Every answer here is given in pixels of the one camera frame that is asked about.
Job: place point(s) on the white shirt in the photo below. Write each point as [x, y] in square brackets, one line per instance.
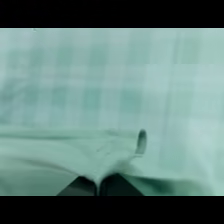
[50, 156]

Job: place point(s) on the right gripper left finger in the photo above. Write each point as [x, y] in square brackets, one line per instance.
[81, 188]

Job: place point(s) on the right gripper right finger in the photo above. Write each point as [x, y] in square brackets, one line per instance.
[118, 186]

